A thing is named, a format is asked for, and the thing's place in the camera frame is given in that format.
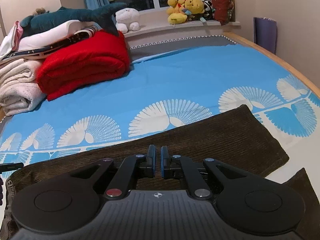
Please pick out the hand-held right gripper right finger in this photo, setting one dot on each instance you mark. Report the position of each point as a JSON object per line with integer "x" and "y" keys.
{"x": 164, "y": 162}

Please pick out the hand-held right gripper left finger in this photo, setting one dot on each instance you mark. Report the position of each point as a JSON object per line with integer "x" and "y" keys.
{"x": 151, "y": 161}

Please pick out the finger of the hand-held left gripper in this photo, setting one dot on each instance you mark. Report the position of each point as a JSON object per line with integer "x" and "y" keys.
{"x": 11, "y": 167}

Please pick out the cream folded blanket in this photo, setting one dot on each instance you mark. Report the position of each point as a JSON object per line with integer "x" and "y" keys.
{"x": 17, "y": 85}

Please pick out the blue fan-print bed sheet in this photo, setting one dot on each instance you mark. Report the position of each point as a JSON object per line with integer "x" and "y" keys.
{"x": 187, "y": 80}

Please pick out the red folded blanket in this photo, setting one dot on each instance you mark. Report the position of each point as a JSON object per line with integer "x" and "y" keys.
{"x": 82, "y": 65}

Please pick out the white folded cloth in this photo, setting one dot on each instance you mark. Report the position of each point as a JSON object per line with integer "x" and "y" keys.
{"x": 8, "y": 42}

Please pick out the white window sill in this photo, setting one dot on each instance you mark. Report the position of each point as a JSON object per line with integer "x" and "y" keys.
{"x": 155, "y": 27}

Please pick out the white folded pillow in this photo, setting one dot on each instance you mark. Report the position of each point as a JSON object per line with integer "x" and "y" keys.
{"x": 50, "y": 36}

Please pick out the pink cloth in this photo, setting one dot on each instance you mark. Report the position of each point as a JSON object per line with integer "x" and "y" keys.
{"x": 18, "y": 30}

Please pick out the white plush toy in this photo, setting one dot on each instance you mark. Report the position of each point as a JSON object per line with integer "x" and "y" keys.
{"x": 127, "y": 17}

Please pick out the dark star-print cloth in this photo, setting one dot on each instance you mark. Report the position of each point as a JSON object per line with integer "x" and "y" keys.
{"x": 75, "y": 36}

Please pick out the yellow plush toy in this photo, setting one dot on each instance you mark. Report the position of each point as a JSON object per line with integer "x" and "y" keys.
{"x": 176, "y": 15}

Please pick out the small brown plush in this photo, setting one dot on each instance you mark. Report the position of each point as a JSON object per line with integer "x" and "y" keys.
{"x": 40, "y": 11}

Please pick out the yellow bear plush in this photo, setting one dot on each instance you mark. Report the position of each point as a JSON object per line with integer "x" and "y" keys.
{"x": 195, "y": 6}

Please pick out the black and white plush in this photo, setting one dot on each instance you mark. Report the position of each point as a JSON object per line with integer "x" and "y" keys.
{"x": 208, "y": 8}

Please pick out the purple flat board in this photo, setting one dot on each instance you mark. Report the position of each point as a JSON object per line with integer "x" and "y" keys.
{"x": 265, "y": 33}

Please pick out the dark blue shark plush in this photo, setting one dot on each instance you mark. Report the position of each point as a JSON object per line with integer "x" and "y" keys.
{"x": 75, "y": 15}

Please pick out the dark red cushion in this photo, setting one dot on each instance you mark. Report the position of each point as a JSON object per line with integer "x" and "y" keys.
{"x": 222, "y": 3}

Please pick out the wooden bed frame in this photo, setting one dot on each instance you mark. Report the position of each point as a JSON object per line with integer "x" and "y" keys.
{"x": 287, "y": 62}

